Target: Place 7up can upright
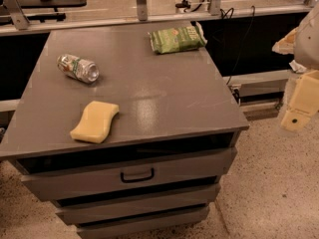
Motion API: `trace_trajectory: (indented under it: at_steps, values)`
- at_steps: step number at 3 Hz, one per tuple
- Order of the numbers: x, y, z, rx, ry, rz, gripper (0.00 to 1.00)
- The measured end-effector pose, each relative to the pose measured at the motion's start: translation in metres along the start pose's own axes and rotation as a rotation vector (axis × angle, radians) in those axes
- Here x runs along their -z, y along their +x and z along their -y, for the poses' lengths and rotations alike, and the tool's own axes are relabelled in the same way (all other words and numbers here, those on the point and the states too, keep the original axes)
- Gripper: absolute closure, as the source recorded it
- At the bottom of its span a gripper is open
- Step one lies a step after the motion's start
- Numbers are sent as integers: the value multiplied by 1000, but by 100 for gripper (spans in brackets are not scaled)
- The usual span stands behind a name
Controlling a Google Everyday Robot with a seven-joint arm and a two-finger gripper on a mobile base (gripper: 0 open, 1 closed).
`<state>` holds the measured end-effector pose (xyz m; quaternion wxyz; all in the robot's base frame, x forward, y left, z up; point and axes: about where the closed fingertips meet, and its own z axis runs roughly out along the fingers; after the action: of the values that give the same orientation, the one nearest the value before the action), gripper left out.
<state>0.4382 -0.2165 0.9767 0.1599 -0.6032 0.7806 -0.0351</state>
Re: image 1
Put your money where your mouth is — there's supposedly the grey drawer cabinet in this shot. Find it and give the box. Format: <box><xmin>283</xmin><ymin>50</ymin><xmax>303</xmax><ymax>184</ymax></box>
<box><xmin>1</xmin><ymin>24</ymin><xmax>248</xmax><ymax>239</ymax></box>

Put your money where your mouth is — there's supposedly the silver green 7up can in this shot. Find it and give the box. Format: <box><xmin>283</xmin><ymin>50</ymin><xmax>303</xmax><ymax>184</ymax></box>
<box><xmin>57</xmin><ymin>54</ymin><xmax>100</xmax><ymax>84</ymax></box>

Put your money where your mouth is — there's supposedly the black drawer handle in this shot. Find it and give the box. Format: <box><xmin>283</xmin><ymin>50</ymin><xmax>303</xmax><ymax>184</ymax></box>
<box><xmin>120</xmin><ymin>168</ymin><xmax>155</xmax><ymax>184</ymax></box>

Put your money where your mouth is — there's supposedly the yellow sponge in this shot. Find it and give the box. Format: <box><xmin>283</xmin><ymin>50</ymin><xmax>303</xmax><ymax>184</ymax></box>
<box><xmin>70</xmin><ymin>101</ymin><xmax>120</xmax><ymax>143</ymax></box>

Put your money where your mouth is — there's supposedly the green chip bag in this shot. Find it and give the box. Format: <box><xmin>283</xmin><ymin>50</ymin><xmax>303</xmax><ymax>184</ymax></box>
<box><xmin>149</xmin><ymin>25</ymin><xmax>207</xmax><ymax>55</ymax></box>

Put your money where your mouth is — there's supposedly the grey metal frame rail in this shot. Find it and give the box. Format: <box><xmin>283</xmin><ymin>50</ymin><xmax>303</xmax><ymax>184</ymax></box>
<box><xmin>1</xmin><ymin>0</ymin><xmax>318</xmax><ymax>35</ymax></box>

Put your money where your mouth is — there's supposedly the white packet on rail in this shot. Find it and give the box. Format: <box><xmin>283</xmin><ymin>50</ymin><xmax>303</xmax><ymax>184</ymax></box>
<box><xmin>289</xmin><ymin>60</ymin><xmax>307</xmax><ymax>74</ymax></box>

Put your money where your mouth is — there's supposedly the black hanging cable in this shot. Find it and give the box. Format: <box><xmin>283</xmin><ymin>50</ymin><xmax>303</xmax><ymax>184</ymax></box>
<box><xmin>219</xmin><ymin>5</ymin><xmax>257</xmax><ymax>87</ymax></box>

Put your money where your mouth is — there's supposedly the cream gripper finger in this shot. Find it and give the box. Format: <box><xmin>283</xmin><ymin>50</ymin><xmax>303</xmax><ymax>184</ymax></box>
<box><xmin>272</xmin><ymin>28</ymin><xmax>297</xmax><ymax>55</ymax></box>
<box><xmin>280</xmin><ymin>70</ymin><xmax>319</xmax><ymax>131</ymax></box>

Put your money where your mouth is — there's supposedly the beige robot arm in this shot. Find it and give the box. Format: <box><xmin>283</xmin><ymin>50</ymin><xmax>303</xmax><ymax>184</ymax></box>
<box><xmin>272</xmin><ymin>4</ymin><xmax>319</xmax><ymax>131</ymax></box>

